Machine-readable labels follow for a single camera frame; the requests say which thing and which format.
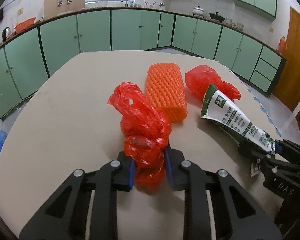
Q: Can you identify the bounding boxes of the black wok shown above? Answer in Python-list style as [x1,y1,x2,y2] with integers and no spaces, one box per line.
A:
[210,12,225,23]

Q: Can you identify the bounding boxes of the orange basket on counter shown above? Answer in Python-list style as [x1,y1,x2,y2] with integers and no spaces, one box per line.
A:
[14,17,36,33]

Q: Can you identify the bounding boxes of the white cooking pot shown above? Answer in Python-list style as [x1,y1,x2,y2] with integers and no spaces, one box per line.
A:
[192,6,205,17]

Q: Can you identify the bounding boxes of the electric kettle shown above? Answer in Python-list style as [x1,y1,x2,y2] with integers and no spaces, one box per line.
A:
[2,27,11,42]

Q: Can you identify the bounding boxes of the orange foam net sleeve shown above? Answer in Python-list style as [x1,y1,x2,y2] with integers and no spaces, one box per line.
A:
[145,63,187,122]

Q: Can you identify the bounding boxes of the red plastic bag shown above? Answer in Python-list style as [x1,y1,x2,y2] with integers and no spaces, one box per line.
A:
[185,65,241,100]
[108,82,172,191]

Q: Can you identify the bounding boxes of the green lower kitchen cabinets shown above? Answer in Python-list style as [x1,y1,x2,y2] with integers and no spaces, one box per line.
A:
[0,8,286,118]

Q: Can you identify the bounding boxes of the orange thermos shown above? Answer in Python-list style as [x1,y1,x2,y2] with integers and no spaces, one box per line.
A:
[277,36,287,54]

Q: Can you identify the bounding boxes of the cardboard box on counter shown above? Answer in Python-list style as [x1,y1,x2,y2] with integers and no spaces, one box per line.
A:
[43,0,85,20]

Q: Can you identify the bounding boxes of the green white milk pouch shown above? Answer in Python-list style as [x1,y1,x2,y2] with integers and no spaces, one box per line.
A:
[201,84,275,157]

